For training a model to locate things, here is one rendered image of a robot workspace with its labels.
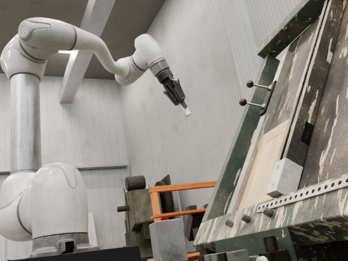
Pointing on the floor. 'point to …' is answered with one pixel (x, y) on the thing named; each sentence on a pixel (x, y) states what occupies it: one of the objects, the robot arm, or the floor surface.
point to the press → (143, 212)
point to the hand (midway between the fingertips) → (185, 109)
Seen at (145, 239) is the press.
